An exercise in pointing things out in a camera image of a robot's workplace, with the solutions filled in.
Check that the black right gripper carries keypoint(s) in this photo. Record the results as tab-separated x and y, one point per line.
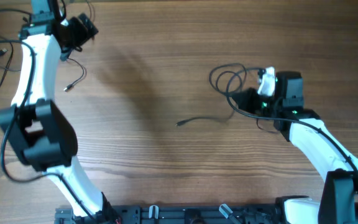
246	105

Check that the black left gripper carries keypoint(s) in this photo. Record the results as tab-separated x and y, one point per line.
84	35

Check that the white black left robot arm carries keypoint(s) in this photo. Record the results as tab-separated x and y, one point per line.
38	140

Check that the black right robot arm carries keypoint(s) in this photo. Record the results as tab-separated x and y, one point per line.
279	98

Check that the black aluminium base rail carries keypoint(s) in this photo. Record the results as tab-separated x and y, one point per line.
253	213

